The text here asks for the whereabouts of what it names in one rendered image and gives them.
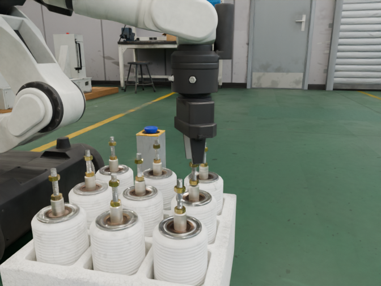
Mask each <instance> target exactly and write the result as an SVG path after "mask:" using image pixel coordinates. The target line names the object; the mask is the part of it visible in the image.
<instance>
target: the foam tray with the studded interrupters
mask: <svg viewBox="0 0 381 286"><path fill-rule="evenodd" d="M222 205H223V206H222V214H221V215H220V216H217V224H216V225H217V226H216V238H215V242H214V244H212V245H208V268H207V274H206V278H205V282H204V285H202V286H230V277H231V270H232V261H233V257H234V241H235V215H236V195H235V194H223V204H222ZM87 231H88V241H89V248H88V249H87V250H86V251H85V253H84V254H83V255H82V256H81V257H80V258H79V259H78V260H77V261H76V262H75V263H74V264H73V265H71V266H61V265H57V264H50V263H43V262H37V259H36V252H35V245H34V241H33V240H31V241H30V242H29V243H27V244H26V245H25V246H24V247H22V248H21V249H20V250H19V251H17V252H16V253H15V254H14V255H13V256H11V257H10V258H8V260H6V261H5V262H4V263H2V264H1V265H0V272H1V278H2V284H3V286H193V285H186V284H179V283H172V282H167V281H160V280H154V258H153V238H152V237H145V259H144V261H143V262H142V264H141V266H140V268H139V269H138V271H137V273H136V274H135V275H132V276H127V275H120V274H113V273H109V272H101V271H94V267H93V261H92V250H91V238H90V230H88V229H87Z"/></svg>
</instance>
